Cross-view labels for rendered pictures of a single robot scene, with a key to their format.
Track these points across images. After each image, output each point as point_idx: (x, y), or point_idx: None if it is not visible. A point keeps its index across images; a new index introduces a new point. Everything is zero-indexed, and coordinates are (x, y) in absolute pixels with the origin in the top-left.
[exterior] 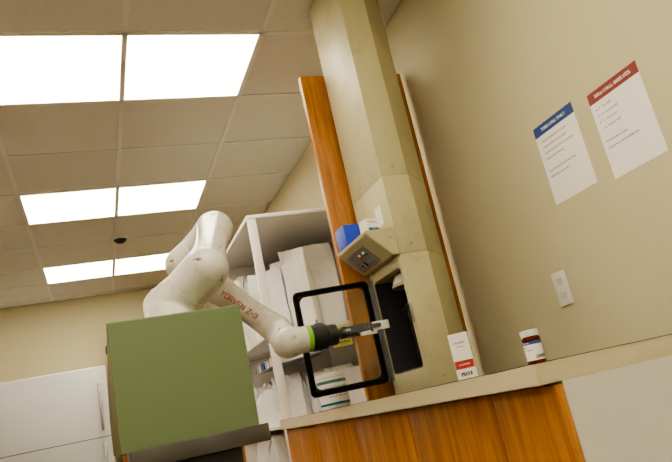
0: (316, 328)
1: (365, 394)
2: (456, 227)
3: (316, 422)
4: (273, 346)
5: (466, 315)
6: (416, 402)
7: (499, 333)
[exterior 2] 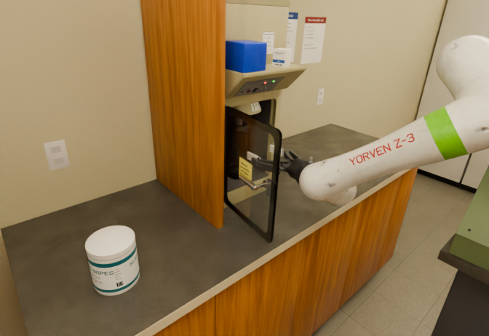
0: None
1: (217, 222)
2: None
3: (252, 270)
4: (354, 196)
5: (149, 126)
6: (384, 185)
7: None
